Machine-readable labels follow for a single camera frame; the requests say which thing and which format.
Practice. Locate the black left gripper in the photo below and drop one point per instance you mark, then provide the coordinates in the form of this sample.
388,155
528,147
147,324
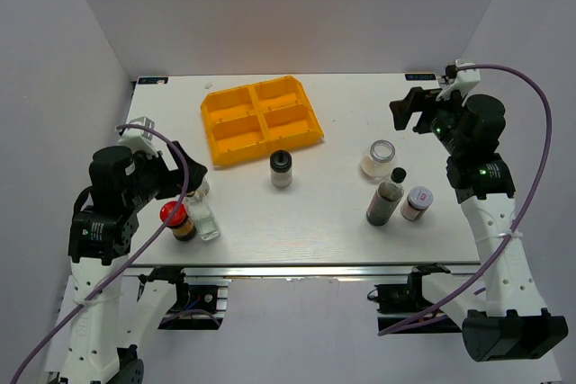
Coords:
174,180

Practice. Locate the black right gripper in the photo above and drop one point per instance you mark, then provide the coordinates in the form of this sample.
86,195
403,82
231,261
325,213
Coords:
418,101

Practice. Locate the clear square oil bottle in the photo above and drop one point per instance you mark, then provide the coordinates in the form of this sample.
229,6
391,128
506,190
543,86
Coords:
202,217

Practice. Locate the red-lid dark sauce jar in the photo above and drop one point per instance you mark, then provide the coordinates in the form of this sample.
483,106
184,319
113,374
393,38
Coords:
178,221

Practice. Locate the dark soy sauce bottle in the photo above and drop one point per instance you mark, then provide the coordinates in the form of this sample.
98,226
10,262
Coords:
386,198

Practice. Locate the black-lid white spice jar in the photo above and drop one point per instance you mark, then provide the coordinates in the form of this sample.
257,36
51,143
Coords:
281,165

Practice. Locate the white-lid seasoning jar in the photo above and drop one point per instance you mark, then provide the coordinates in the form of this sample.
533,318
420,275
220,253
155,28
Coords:
417,202

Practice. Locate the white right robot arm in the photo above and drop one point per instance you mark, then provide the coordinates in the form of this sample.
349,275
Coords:
510,321

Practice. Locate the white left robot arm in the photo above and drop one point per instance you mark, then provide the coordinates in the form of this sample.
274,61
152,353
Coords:
102,347

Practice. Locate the right black logo sticker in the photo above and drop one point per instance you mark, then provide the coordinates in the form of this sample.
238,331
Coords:
420,77

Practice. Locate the black logo sticker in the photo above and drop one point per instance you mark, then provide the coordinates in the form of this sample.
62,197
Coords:
152,80
420,77

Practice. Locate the open round glass jar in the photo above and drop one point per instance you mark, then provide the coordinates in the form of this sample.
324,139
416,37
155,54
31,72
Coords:
378,161

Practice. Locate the yellow four-compartment plastic bin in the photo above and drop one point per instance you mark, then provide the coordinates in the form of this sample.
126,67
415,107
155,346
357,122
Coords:
249,122

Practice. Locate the left black logo sticker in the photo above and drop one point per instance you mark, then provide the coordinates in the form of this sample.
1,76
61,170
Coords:
152,80

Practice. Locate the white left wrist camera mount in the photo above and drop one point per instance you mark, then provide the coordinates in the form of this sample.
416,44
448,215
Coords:
139,139

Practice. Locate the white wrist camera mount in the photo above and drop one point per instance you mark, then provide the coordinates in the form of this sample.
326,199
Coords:
139,139
462,76

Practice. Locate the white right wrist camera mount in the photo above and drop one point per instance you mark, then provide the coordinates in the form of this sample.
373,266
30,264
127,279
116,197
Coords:
462,76

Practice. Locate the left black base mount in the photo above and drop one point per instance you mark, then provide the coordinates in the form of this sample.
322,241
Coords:
201,304

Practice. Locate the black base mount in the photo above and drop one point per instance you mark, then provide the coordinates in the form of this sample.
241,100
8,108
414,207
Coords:
396,301
201,304

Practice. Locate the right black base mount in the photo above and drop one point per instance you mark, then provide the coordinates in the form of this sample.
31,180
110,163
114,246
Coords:
396,301

